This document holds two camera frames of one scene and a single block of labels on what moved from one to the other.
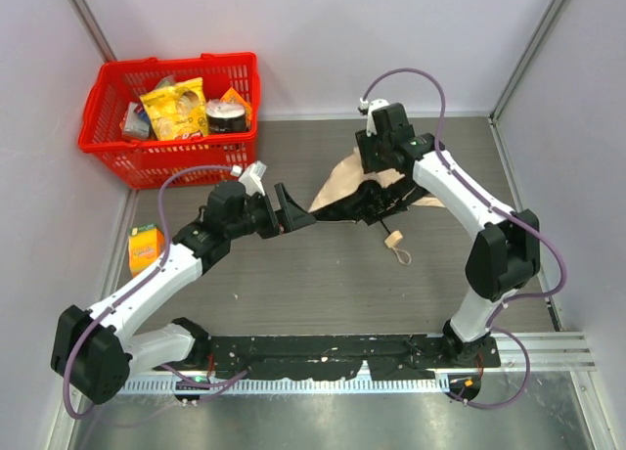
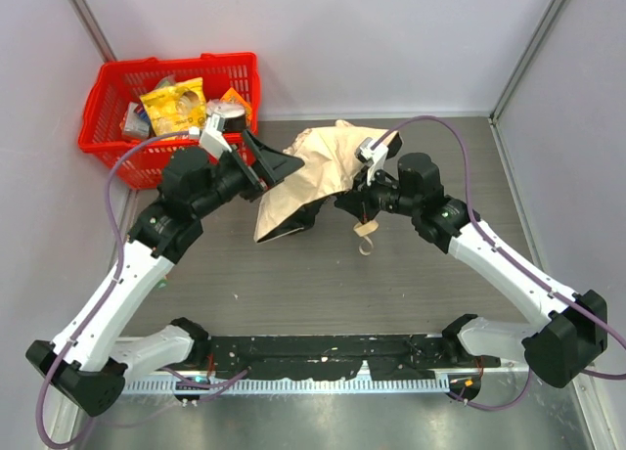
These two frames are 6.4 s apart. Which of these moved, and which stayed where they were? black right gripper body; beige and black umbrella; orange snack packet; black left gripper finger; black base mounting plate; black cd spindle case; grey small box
Moved: beige and black umbrella; black right gripper body; black left gripper finger
Stayed: grey small box; black base mounting plate; orange snack packet; black cd spindle case
